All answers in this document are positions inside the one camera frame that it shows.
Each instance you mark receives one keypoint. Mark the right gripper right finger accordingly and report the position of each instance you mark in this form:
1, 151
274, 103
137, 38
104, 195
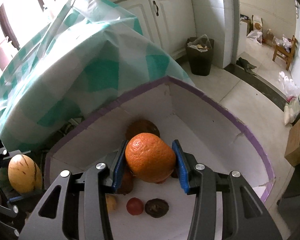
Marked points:
244, 215

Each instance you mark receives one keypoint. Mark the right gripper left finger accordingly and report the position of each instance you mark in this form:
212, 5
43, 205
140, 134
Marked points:
74, 206

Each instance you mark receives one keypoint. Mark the yellow striped round fruit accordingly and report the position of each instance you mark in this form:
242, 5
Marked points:
24, 174

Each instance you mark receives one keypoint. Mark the small yellow fruit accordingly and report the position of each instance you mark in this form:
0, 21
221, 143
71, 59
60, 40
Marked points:
111, 202

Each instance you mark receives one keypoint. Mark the dark red shrivelled apple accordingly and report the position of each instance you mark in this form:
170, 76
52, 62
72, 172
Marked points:
127, 183

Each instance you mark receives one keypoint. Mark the red tomato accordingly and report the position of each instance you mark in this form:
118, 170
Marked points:
135, 206

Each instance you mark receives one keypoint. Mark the dark wrinkled passion fruit front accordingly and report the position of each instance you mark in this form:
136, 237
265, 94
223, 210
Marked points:
156, 207

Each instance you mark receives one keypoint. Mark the dark red wrinkled apple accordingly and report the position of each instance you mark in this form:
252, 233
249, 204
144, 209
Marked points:
141, 126

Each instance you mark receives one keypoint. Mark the white kitchen cabinet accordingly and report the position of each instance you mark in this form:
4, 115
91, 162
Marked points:
167, 23

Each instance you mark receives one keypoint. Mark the cardboard box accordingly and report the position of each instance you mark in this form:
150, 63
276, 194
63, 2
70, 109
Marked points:
292, 152

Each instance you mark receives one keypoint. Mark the white box purple rim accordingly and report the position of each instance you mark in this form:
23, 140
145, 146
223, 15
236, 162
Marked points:
181, 112

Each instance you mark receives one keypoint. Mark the pink thermos jug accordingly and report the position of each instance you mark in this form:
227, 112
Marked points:
5, 53

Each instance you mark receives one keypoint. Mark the teal checkered tablecloth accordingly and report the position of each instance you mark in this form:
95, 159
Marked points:
89, 55

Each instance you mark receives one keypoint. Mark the wooden small chair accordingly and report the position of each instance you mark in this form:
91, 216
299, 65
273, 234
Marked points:
287, 55

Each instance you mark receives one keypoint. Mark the black trash bin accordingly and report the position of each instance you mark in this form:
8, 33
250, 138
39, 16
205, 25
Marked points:
199, 53

